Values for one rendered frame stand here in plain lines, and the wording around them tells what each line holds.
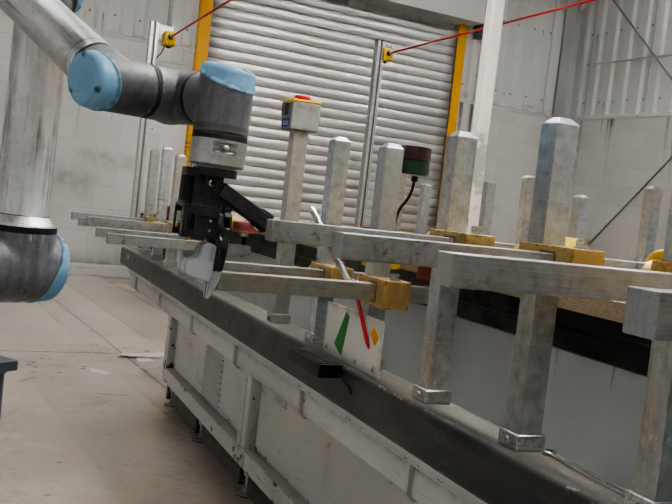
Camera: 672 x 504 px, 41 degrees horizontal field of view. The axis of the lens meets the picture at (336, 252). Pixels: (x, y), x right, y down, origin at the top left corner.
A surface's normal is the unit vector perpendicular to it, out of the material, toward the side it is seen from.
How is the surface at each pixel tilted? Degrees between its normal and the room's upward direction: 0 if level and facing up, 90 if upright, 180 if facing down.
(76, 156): 90
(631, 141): 90
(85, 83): 92
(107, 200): 90
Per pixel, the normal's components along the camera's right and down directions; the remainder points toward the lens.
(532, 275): 0.37, 0.09
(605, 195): -0.88, -0.07
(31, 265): 0.68, 0.10
